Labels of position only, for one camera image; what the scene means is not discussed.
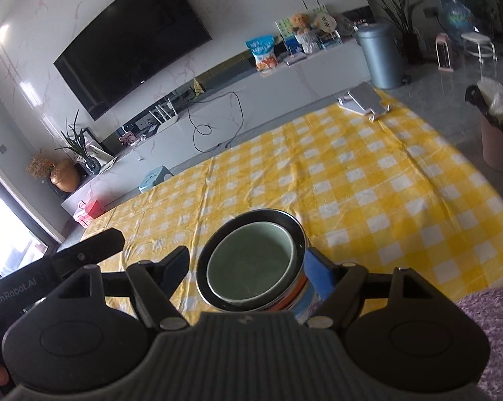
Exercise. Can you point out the light blue plastic stool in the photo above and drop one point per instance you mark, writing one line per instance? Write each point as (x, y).
(153, 179)

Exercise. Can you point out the blue water jug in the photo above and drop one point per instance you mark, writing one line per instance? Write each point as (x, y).
(458, 16)

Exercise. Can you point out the potted plant in black pot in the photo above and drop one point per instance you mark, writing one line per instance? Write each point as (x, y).
(412, 48)

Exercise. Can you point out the pink electric heater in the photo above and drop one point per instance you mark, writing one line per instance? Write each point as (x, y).
(445, 54)

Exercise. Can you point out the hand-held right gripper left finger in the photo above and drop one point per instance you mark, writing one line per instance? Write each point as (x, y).
(176, 269)

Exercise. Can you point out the plant in dark glass vase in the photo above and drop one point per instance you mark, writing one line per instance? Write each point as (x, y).
(93, 165)

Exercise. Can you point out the black wall television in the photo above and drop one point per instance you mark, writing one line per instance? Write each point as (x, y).
(130, 41)

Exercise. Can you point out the white round stool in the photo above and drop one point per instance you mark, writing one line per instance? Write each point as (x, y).
(477, 37)

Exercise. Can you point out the white tote bag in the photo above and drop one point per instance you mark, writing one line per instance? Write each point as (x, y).
(103, 156)

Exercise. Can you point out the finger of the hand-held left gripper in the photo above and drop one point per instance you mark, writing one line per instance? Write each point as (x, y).
(93, 248)

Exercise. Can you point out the round paper hand fan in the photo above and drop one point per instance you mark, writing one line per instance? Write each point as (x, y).
(324, 24)

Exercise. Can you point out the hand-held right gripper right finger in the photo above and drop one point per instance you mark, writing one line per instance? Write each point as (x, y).
(320, 273)

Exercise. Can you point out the white router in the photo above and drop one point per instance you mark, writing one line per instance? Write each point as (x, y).
(166, 122)

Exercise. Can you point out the blue stainless steel bowl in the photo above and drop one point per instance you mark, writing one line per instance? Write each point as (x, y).
(310, 307)

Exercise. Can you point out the orange vase with dried flowers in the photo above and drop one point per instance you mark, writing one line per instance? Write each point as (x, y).
(65, 179)

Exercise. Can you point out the purple fuzzy clothing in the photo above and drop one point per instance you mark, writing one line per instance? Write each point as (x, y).
(493, 334)

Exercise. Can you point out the brown teddy bear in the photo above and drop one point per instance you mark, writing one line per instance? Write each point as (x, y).
(299, 23)

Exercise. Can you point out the white marble tv cabinet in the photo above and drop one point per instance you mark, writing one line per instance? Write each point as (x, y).
(318, 71)

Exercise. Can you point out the orange stainless steel bowl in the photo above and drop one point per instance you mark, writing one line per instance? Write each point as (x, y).
(299, 238)

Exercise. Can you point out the green picture card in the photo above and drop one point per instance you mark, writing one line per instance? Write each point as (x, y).
(283, 27)

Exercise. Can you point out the pink wastebasket with black bag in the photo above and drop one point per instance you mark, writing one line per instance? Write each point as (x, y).
(495, 142)

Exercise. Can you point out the blue snack bag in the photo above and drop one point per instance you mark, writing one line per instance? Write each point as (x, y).
(263, 54)

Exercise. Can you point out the grey metal pedal bin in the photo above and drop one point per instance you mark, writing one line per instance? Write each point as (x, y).
(381, 58)

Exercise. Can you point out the green ceramic bowl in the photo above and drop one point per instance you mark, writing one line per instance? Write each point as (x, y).
(251, 259)

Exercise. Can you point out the yellow checked tablecloth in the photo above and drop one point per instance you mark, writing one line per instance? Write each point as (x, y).
(360, 196)

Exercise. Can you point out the pink box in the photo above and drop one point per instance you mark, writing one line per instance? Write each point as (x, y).
(90, 213)

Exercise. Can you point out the white phone stand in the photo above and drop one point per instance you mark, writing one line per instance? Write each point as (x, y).
(366, 100)

